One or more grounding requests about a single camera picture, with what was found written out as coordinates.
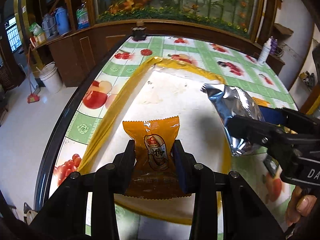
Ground green white bag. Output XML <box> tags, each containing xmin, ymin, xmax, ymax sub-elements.
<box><xmin>29</xmin><ymin>22</ymin><xmax>44</xmax><ymax>36</ymax></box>

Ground wooden cabinet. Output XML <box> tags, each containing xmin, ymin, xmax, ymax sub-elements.
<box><xmin>30</xmin><ymin>18</ymin><xmax>286</xmax><ymax>88</ymax></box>

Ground yellow cardboard box tray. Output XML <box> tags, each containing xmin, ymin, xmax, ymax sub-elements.
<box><xmin>77</xmin><ymin>56</ymin><xmax>233</xmax><ymax>225</ymax></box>

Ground small orange snack packet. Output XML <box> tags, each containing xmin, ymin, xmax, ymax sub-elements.
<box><xmin>123</xmin><ymin>116</ymin><xmax>191</xmax><ymax>200</ymax></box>

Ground blue thermos flask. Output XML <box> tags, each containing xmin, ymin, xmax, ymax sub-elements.
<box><xmin>55</xmin><ymin>7</ymin><xmax>70</xmax><ymax>35</ymax></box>

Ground silver foil snack bag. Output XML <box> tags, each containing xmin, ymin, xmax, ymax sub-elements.
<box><xmin>201</xmin><ymin>83</ymin><xmax>265</xmax><ymax>157</ymax></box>

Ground red broom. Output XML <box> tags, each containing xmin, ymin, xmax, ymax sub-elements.
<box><xmin>27</xmin><ymin>48</ymin><xmax>40</xmax><ymax>103</ymax></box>

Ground grey thermos flask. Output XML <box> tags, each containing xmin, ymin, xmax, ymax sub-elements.
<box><xmin>42</xmin><ymin>14</ymin><xmax>58</xmax><ymax>39</ymax></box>

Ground right hand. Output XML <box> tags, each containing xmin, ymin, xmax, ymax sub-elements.
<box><xmin>285</xmin><ymin>186</ymin><xmax>317</xmax><ymax>226</ymax></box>

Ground floral landscape glass panel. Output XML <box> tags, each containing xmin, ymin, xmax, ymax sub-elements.
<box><xmin>93</xmin><ymin>0</ymin><xmax>255</xmax><ymax>37</ymax></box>

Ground white plastic bucket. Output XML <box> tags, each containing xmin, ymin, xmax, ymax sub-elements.
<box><xmin>40</xmin><ymin>61</ymin><xmax>63</xmax><ymax>94</ymax></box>

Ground purple bottles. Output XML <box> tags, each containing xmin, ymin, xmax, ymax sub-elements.
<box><xmin>270</xmin><ymin>36</ymin><xmax>278</xmax><ymax>55</ymax></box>

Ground fruit pattern green tablecloth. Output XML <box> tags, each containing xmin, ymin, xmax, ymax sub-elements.
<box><xmin>55</xmin><ymin>36</ymin><xmax>296</xmax><ymax>239</ymax></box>

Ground white spray bottle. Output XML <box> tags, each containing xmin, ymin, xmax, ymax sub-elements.
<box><xmin>257</xmin><ymin>37</ymin><xmax>272</xmax><ymax>65</ymax></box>

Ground dark glass ink bottle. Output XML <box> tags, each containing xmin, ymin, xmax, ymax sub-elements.
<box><xmin>132</xmin><ymin>21</ymin><xmax>146</xmax><ymax>41</ymax></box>

